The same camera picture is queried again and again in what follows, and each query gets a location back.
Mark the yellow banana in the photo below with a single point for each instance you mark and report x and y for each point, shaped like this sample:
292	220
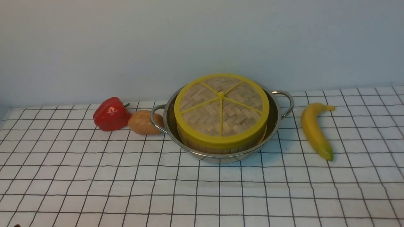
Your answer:
313	131

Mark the stainless steel two-handled pot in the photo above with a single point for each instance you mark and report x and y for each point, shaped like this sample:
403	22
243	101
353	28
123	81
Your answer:
275	117

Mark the bamboo steamer basket yellow rim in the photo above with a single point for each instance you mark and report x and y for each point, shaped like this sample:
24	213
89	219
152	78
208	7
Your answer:
224	141

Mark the red bell pepper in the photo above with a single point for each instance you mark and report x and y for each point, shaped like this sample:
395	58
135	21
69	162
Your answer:
112	115

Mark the brown potato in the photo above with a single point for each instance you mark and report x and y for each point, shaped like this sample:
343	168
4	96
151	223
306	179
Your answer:
140	123

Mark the woven bamboo lid yellow frame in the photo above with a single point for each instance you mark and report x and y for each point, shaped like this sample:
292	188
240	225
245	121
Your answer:
209	102

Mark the white checked tablecloth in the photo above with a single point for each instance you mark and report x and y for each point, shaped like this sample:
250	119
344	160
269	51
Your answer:
59	170

